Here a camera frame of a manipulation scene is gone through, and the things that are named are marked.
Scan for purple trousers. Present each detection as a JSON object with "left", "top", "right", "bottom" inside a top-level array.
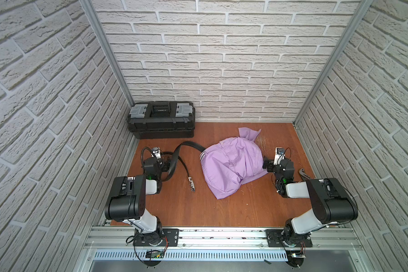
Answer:
[{"left": 200, "top": 128, "right": 267, "bottom": 199}]

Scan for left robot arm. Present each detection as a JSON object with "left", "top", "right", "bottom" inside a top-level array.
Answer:
[{"left": 104, "top": 157, "right": 170, "bottom": 247}]

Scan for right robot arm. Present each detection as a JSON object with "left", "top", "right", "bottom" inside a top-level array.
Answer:
[{"left": 263, "top": 159, "right": 358, "bottom": 247}]

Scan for black plastic toolbox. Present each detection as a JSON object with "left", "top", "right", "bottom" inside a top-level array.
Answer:
[{"left": 127, "top": 101, "right": 196, "bottom": 139}]

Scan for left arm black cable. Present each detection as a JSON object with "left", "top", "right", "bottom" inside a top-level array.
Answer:
[{"left": 141, "top": 147, "right": 157, "bottom": 167}]

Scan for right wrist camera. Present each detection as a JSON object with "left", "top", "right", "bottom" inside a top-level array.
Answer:
[{"left": 274, "top": 147, "right": 286, "bottom": 165}]

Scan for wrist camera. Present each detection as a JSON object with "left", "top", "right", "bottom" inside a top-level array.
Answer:
[
  {"left": 151, "top": 147, "right": 162, "bottom": 160},
  {"left": 274, "top": 147, "right": 286, "bottom": 165}
]

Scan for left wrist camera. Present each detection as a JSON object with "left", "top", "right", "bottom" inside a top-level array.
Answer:
[{"left": 151, "top": 147, "right": 162, "bottom": 160}]

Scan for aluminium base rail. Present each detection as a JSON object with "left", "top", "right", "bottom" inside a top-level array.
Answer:
[{"left": 73, "top": 226, "right": 364, "bottom": 272}]

